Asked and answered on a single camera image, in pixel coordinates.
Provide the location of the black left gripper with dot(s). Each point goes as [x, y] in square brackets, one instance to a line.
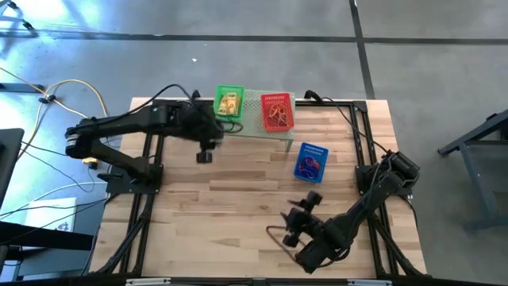
[204, 123]

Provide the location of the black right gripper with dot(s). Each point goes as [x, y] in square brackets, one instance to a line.
[307, 224]

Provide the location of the green plastic basket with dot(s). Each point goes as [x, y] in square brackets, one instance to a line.
[218, 111]

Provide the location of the orange rubber band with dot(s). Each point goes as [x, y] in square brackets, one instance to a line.
[279, 107]
[283, 117]
[274, 109]
[272, 121]

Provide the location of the red coil wristband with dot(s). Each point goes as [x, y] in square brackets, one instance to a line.
[315, 162]

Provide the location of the red plastic basket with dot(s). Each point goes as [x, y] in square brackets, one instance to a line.
[278, 97]

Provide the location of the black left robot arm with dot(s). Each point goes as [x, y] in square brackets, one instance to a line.
[119, 123]

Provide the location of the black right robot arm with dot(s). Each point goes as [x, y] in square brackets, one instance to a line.
[365, 206]

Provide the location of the green perforated metal shelf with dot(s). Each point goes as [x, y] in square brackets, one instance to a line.
[254, 119]

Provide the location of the blue plastic basket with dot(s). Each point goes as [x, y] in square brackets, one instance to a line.
[313, 149]

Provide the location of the white paper box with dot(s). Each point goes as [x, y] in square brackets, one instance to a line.
[47, 210]

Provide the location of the black flat stand foot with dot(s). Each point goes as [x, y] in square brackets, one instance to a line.
[20, 87]

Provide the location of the black beam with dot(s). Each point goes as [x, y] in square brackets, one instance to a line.
[39, 237]

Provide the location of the grey box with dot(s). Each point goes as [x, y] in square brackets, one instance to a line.
[51, 264]

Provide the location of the dark grey metal table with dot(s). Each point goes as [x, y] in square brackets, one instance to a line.
[476, 131]

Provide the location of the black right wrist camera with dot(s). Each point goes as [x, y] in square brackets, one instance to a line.
[309, 199]

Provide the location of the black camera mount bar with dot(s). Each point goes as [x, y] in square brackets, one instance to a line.
[238, 283]

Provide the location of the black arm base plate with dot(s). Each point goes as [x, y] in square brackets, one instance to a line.
[119, 186]
[363, 178]

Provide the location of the silver bracket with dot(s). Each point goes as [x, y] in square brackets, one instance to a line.
[369, 283]
[147, 281]

